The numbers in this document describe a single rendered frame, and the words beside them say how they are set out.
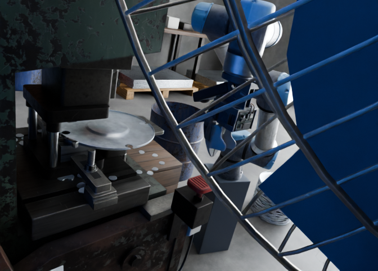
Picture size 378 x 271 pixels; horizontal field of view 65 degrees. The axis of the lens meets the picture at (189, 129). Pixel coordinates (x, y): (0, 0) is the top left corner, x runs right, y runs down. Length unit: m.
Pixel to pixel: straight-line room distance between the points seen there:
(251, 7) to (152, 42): 0.22
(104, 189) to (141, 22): 0.39
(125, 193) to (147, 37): 0.39
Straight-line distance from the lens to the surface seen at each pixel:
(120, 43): 0.65
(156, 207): 0.86
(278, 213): 2.05
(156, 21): 0.69
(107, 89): 0.81
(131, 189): 0.81
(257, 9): 0.63
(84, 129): 0.92
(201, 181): 0.79
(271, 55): 5.80
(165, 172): 1.65
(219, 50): 0.87
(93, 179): 0.74
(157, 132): 0.97
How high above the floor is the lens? 1.16
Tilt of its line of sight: 22 degrees down
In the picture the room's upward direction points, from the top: 13 degrees clockwise
